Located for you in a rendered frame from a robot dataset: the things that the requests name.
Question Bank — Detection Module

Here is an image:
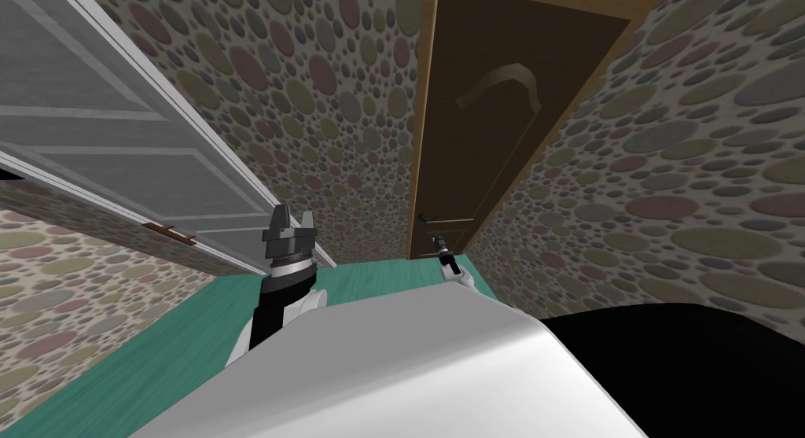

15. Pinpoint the dark brown wooden door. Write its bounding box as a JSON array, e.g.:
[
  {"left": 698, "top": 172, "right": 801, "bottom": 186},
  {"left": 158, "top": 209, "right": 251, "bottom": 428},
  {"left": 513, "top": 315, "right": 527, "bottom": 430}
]
[{"left": 411, "top": 0, "right": 634, "bottom": 260}]

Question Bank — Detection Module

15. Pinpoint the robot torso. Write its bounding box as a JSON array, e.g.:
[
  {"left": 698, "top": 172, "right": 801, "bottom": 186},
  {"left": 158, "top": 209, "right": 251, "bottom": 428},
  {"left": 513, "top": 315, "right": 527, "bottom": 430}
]
[{"left": 128, "top": 280, "right": 650, "bottom": 438}]

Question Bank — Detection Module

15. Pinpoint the white panelled door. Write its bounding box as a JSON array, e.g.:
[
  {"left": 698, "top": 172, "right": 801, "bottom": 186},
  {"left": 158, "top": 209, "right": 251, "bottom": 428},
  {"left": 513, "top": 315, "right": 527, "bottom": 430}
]
[{"left": 0, "top": 0, "right": 338, "bottom": 278}]

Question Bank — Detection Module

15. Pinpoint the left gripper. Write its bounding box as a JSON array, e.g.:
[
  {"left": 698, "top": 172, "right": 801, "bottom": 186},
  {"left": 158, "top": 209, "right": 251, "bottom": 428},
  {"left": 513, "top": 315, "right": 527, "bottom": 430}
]
[{"left": 260, "top": 204, "right": 316, "bottom": 260}]

